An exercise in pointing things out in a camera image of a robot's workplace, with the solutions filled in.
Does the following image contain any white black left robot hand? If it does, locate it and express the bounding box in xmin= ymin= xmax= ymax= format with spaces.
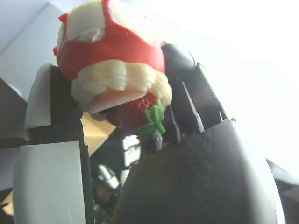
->
xmin=14 ymin=43 xmax=287 ymax=224

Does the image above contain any cardboard box with white outside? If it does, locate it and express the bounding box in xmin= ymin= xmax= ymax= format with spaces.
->
xmin=80 ymin=113 xmax=117 ymax=157

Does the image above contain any red white strawberry cake toy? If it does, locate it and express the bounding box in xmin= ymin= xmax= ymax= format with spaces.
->
xmin=53 ymin=0 xmax=173 ymax=140

